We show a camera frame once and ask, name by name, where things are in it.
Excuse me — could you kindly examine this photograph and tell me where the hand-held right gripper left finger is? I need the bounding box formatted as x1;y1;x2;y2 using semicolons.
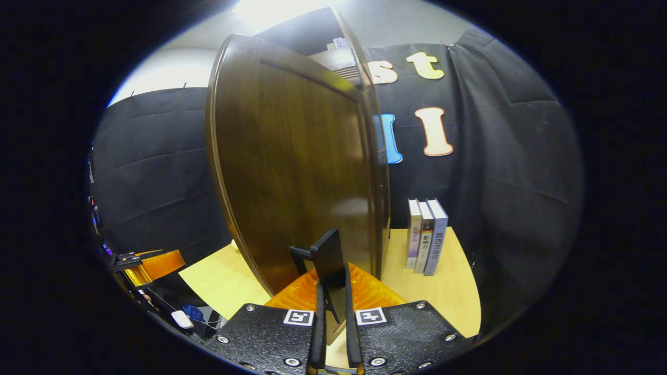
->
205;268;328;375

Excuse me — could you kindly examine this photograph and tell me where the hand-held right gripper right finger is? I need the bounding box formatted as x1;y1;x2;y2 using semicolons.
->
344;262;472;375

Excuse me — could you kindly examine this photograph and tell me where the black door handle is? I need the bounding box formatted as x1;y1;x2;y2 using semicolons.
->
290;229;349;326

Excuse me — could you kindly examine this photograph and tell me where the wooden shoe cabinet door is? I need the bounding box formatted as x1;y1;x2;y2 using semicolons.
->
206;34;391;297

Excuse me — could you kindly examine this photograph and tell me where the wooden double-door shoe cabinet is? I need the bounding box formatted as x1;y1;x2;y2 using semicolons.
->
254;6;392;251

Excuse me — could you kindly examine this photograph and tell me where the white purple spine book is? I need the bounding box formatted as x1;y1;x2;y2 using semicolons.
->
406;199;423;270

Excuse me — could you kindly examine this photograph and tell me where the grey black spine book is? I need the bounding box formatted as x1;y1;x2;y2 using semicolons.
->
415;201;435;274

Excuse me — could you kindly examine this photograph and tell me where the blue grey spine book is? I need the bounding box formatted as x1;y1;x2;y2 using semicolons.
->
424;198;449;277

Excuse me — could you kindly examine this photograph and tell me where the large ceiling light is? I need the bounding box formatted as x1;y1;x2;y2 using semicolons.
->
232;0;334;29

